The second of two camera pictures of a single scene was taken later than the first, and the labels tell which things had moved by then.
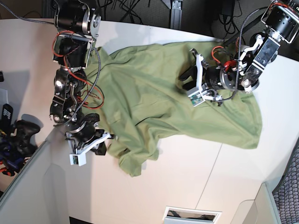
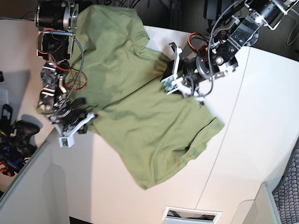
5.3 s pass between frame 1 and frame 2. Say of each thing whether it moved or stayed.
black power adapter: moved
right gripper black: moved
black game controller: stayed
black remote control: stayed
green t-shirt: moved
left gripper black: moved
